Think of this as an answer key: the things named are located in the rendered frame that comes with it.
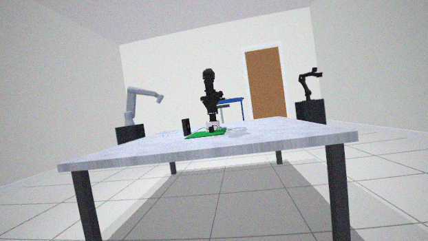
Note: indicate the green circuit board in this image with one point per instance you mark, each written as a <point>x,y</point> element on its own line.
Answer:
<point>206,133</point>

